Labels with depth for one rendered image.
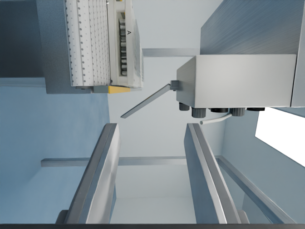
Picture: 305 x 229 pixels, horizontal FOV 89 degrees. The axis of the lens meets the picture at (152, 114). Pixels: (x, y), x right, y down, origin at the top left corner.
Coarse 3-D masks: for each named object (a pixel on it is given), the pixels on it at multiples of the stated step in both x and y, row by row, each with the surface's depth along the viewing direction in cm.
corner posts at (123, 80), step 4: (116, 4) 45; (120, 4) 45; (124, 4) 45; (116, 8) 45; (120, 8) 45; (124, 8) 45; (120, 76) 49; (124, 76) 49; (120, 80) 48; (124, 80) 48; (120, 84) 49; (124, 84) 49
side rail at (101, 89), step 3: (93, 87) 32; (96, 87) 32; (99, 87) 32; (102, 87) 32; (105, 87) 32; (96, 90) 32; (99, 90) 32; (102, 90) 32; (105, 90) 32; (132, 90) 75; (135, 90) 91; (138, 90) 117; (141, 90) 155; (96, 93) 33; (99, 93) 33
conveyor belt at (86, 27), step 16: (64, 0) 30; (80, 0) 30; (96, 0) 36; (64, 16) 31; (80, 16) 30; (96, 16) 36; (80, 32) 31; (96, 32) 36; (80, 48) 31; (96, 48) 36; (80, 64) 31; (96, 64) 36; (80, 80) 32; (96, 80) 35
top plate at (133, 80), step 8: (128, 0) 44; (128, 8) 45; (128, 16) 45; (128, 24) 45; (128, 40) 46; (128, 48) 46; (128, 56) 47; (128, 64) 47; (128, 72) 48; (128, 80) 48; (136, 80) 57
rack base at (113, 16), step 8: (112, 0) 44; (112, 8) 45; (112, 16) 45; (120, 16) 52; (112, 24) 45; (112, 32) 46; (112, 40) 46; (112, 48) 46; (112, 56) 47; (112, 64) 47; (120, 64) 51; (112, 72) 47; (120, 72) 51
